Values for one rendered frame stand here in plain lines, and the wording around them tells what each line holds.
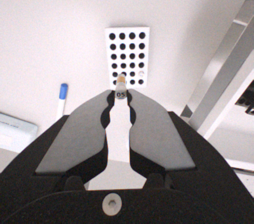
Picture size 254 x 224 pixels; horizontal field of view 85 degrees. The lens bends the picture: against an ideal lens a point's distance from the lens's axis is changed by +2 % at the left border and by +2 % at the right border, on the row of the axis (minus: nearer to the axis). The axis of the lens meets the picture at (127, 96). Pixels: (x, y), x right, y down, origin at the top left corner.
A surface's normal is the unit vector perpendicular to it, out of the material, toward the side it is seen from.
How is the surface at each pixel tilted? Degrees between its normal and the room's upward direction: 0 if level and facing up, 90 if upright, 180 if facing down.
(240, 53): 90
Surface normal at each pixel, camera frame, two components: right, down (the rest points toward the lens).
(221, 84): -0.97, -0.22
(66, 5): 0.01, 0.49
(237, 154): 0.26, -0.85
